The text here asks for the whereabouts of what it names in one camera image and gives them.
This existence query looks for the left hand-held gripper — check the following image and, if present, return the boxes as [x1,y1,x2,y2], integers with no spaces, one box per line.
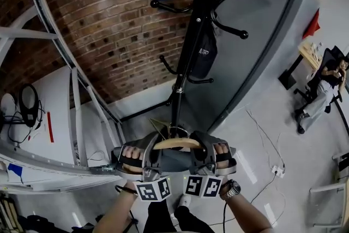
[111,132,172,202]

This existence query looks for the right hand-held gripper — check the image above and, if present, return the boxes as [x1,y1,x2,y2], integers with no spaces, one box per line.
[183,130,237,199]

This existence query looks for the grey garment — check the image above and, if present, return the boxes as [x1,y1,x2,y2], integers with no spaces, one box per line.
[158,148,197,172]

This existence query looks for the wooden hanger with metal hook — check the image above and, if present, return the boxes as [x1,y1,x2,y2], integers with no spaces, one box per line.
[153,124,204,151]

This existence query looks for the person's right forearm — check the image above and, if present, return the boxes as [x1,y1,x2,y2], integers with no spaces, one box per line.
[222,185,273,233]

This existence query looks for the person's left forearm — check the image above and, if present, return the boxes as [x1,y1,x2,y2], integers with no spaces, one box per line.
[92,181,139,233]

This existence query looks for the person's right hand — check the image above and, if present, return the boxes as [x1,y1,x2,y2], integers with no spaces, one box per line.
[214,143,231,170]

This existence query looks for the person's left hand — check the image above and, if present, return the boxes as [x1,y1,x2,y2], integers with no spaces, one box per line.
[121,146,145,174]

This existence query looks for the silver wristwatch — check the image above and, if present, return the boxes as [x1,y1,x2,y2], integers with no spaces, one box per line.
[219,179,242,201]

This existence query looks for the black wrist band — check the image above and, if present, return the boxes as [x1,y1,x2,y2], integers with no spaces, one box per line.
[115,184,139,196]

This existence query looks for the person's white shoe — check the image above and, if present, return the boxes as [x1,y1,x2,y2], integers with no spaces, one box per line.
[178,194,192,208]

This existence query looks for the person's black trousers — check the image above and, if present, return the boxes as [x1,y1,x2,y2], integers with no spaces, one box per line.
[143,199,216,233]

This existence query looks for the white power strip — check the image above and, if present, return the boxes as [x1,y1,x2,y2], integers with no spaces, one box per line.
[271,165,286,178]

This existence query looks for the dark grey cap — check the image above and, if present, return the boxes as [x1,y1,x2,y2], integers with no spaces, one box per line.
[190,32,219,80]

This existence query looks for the white metal shelving unit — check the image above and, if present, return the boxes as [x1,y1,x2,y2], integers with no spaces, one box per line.
[0,0,123,194]

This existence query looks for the red strip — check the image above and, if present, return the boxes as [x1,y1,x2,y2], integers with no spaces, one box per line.
[46,111,55,144]

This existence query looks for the silver refrigerator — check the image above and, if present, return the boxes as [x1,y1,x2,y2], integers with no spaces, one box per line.
[178,0,321,134]

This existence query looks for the black coat rack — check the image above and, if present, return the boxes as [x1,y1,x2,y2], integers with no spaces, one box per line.
[149,0,284,140]

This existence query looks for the black office chair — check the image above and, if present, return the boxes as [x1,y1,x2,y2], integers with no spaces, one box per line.
[293,45,347,114]
[19,214,96,233]

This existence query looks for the blue cloth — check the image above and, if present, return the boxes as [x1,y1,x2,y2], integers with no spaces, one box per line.
[7,163,24,183]

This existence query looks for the wooden desk with black leg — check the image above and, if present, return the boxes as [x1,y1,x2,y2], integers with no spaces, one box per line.
[278,42,324,91]

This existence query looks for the red triangular sticker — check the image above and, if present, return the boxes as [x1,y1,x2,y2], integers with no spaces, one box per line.
[302,8,321,40]

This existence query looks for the wooden triangle frame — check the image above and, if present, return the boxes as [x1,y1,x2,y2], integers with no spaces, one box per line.
[148,117,175,137]

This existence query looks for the white floor cable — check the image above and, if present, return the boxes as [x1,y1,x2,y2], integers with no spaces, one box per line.
[245,109,287,172]

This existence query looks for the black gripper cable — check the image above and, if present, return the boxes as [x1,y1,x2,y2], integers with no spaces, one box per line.
[222,201,229,228]

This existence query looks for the grey metal frame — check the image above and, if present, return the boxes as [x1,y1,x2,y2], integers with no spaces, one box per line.
[309,182,349,228]

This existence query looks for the black ring-shaped device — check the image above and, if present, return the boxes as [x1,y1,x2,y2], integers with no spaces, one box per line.
[18,83,46,129]

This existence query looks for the tangled black cable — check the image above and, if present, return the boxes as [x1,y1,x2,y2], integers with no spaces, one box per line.
[0,114,42,144]

